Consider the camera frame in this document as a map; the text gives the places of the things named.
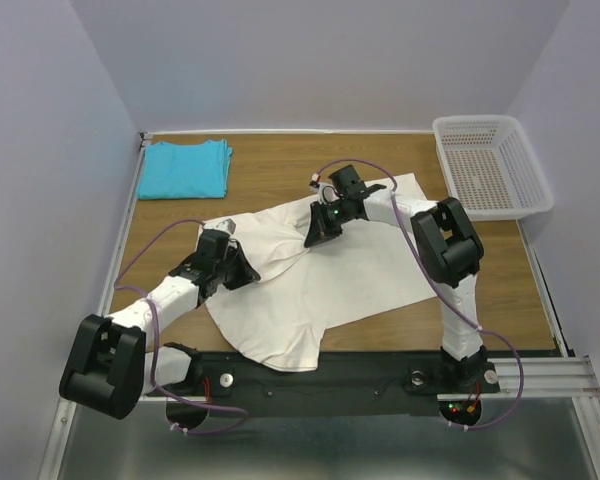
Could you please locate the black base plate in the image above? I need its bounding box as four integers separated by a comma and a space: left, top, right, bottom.
167, 351, 500, 417

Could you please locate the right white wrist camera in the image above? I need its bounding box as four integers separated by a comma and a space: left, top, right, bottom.
309, 173, 340, 204

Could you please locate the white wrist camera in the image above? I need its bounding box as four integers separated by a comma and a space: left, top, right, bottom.
201, 217, 236, 243
309, 173, 340, 204

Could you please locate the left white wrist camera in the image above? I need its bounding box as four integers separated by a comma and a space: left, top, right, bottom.
201, 217, 236, 243

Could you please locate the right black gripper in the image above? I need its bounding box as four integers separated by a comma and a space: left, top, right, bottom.
304, 197, 352, 248

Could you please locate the folded blue t-shirt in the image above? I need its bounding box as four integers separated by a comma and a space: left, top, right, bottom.
137, 140, 233, 200

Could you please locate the white t-shirt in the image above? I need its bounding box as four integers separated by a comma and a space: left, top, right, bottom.
206, 197, 435, 372

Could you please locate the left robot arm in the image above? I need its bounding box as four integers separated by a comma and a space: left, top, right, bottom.
59, 229, 261, 419

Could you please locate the aluminium frame rail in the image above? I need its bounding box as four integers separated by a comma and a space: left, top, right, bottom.
43, 133, 600, 479

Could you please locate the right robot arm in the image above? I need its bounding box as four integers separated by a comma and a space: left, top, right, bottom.
304, 165, 487, 390

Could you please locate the white plastic basket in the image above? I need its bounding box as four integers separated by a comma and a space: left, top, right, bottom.
433, 115, 554, 221

